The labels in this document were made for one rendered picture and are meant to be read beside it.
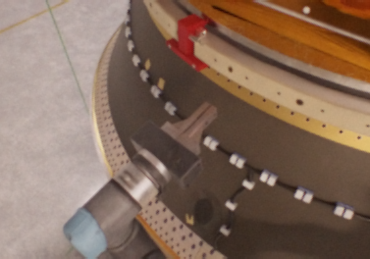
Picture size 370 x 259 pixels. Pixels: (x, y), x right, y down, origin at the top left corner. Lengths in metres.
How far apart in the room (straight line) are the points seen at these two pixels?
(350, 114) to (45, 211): 2.24
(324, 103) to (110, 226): 0.42
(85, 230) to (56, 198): 2.06
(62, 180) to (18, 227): 0.42
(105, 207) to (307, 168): 0.43
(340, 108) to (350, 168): 0.16
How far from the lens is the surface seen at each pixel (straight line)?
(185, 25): 0.71
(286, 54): 0.65
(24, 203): 2.66
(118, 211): 0.52
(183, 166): 0.53
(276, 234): 0.84
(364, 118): 0.63
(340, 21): 0.64
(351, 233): 0.81
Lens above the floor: 2.12
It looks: 50 degrees down
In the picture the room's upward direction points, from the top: 1 degrees counter-clockwise
